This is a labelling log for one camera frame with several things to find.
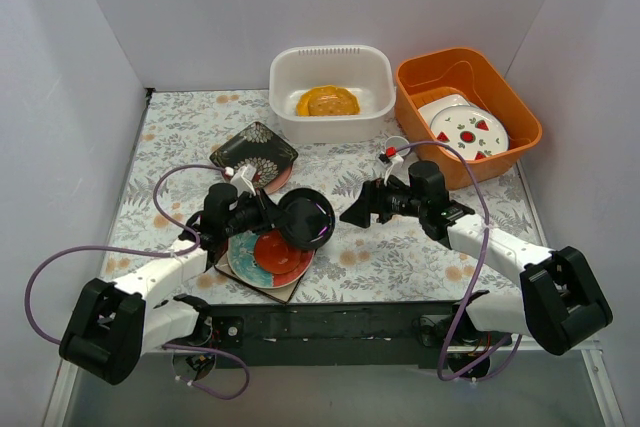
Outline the red and teal round plate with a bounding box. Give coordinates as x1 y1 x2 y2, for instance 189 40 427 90
226 231 314 289

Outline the yellow dotted scalloped plate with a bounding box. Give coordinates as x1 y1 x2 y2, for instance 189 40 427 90
296 85 360 117

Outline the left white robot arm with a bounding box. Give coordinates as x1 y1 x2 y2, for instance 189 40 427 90
59 184 292 385

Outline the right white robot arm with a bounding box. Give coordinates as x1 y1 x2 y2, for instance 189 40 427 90
340 161 613 356

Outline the white plate in orange bin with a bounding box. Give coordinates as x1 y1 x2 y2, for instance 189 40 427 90
418 94 472 127

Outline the white plastic bin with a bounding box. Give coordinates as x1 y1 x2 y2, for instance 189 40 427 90
269 45 396 144

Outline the floral patterned table mat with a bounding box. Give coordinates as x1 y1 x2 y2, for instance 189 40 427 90
101 90 515 303

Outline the small grey white cup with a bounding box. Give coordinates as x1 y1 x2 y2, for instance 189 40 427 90
385 136 409 151

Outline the square dark rimmed plate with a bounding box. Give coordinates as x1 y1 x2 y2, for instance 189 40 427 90
214 257 313 304

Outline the black floral square plate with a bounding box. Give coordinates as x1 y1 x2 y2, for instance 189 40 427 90
209 122 298 188

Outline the watermelon pattern round plate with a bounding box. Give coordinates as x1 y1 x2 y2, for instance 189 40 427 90
430 106 509 161

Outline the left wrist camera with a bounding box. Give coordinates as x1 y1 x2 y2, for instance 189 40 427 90
224 164 256 196

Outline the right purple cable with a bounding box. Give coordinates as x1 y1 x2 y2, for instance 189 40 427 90
394 140 524 382

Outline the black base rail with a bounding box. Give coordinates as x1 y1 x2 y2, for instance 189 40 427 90
64 299 601 368

